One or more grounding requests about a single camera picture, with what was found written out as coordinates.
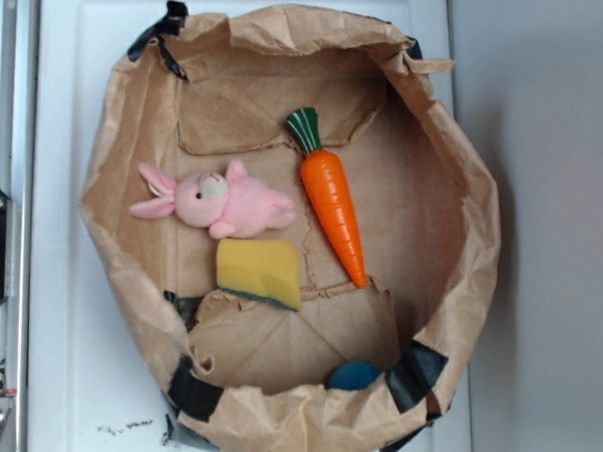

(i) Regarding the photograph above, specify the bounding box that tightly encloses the pink plush bunny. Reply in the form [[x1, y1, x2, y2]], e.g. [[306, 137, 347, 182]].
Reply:
[[129, 159, 297, 239]]

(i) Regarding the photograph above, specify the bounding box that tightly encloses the blue round object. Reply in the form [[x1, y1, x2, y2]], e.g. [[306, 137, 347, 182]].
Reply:
[[327, 360, 380, 391]]

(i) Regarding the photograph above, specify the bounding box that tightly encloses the metal frame rail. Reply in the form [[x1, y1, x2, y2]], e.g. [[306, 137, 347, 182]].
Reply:
[[0, 0, 41, 452]]

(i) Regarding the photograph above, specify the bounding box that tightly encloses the yellow green sponge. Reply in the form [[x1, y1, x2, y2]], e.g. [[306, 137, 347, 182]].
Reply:
[[216, 239, 302, 311]]

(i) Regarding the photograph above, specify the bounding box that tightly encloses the orange toy carrot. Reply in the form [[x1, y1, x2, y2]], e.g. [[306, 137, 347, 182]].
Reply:
[[286, 107, 367, 289]]

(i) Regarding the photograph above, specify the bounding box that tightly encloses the brown paper bag bin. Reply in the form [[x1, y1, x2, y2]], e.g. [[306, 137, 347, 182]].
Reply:
[[80, 4, 501, 452]]

